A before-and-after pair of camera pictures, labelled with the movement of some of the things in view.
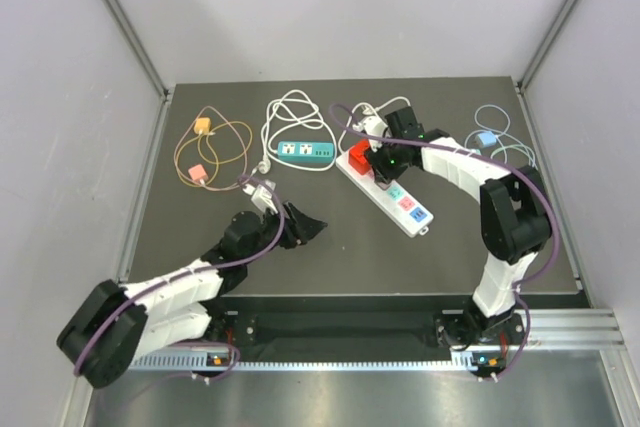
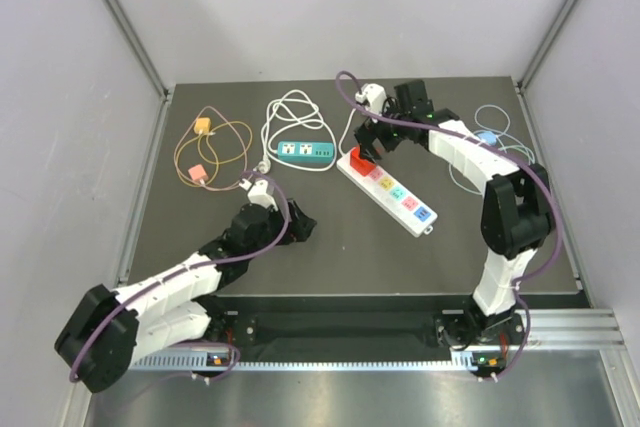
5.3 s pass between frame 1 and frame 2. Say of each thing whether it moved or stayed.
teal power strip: stayed
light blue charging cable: moved
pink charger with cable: stayed
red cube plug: stayed
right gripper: moved
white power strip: stayed
